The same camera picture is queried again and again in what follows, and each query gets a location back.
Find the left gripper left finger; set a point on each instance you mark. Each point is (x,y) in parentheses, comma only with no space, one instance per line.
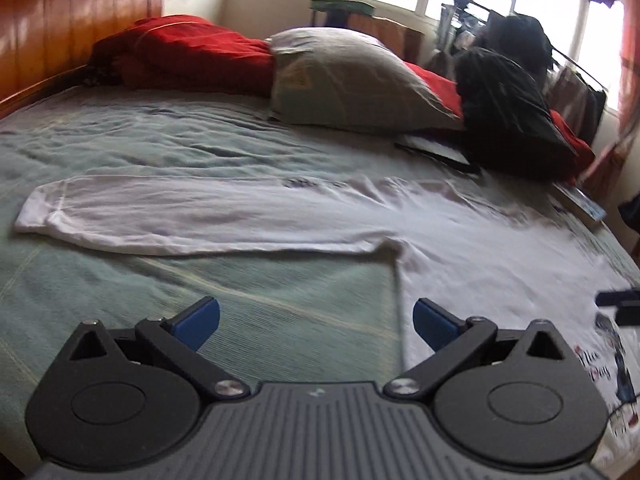
(173,345)

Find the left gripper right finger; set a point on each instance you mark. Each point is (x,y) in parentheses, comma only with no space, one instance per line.
(457,344)

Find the white long-sleeve shirt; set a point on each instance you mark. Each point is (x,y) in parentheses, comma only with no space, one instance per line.
(510,265)

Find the clothes rack with garments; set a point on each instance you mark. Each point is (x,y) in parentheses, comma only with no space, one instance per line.
(576,95)

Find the illustrated paperback book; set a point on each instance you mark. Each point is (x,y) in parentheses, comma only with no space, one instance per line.
(576,202)

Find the green checked bed cover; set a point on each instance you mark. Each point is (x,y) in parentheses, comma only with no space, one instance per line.
(294,316)

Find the black backpack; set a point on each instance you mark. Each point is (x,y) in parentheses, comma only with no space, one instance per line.
(507,126)

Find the orange curtain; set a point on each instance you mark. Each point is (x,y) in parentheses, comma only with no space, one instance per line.
(602,175)

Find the grey green pillow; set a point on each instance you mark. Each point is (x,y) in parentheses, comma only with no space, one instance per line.
(342,79)

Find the green topped stool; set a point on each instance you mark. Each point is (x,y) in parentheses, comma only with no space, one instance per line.
(337,12)

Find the wooden headboard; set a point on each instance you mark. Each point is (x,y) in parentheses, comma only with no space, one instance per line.
(45,44)

